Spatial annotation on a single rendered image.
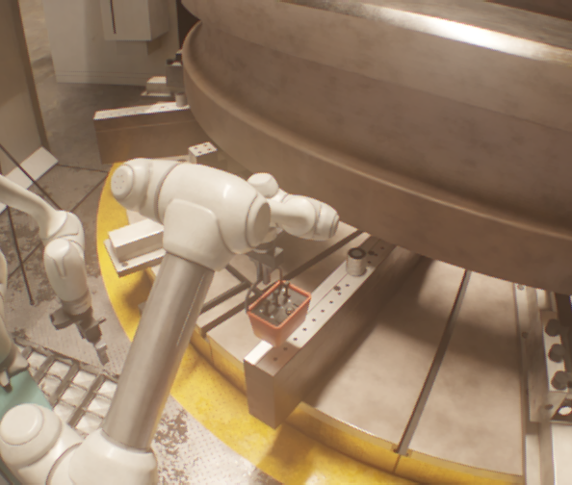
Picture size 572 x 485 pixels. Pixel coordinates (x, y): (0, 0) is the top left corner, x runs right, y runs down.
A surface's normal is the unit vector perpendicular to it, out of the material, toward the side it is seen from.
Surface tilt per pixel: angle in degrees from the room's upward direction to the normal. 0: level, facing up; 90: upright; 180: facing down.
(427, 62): 90
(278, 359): 0
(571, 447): 0
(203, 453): 0
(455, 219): 90
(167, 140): 90
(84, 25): 90
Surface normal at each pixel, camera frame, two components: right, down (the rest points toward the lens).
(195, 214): -0.28, -0.14
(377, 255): 0.00, -0.78
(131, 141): 0.14, 0.62
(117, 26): -0.29, 0.60
